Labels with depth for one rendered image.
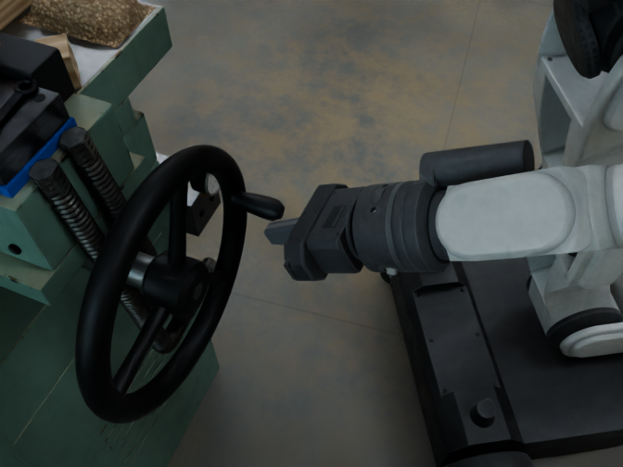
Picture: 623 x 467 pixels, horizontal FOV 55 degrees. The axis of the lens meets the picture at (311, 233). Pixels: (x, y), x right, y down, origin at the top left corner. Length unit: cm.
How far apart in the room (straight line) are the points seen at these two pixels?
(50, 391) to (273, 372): 70
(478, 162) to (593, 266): 47
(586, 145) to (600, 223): 29
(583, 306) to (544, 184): 75
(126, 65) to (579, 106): 54
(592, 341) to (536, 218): 78
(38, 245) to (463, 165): 38
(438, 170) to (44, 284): 37
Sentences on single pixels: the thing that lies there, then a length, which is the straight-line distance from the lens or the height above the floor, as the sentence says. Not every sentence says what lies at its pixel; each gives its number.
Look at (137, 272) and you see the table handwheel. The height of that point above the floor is 82.
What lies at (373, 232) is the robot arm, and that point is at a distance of 55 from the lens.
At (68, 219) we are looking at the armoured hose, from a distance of 56.
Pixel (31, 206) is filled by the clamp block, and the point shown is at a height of 95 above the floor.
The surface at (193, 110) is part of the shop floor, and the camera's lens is 203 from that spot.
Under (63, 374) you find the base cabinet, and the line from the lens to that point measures 87.
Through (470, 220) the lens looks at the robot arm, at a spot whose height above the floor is 95.
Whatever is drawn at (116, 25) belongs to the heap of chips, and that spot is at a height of 91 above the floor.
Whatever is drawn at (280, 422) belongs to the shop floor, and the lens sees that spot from 141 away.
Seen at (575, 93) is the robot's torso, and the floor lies 85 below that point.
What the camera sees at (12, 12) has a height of 91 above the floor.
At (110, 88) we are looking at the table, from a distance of 75.
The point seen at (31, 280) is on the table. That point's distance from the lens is 60.
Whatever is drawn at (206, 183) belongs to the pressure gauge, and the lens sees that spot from 89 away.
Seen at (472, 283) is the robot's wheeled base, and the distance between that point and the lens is 141.
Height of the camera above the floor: 133
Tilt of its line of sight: 53 degrees down
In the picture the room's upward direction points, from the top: straight up
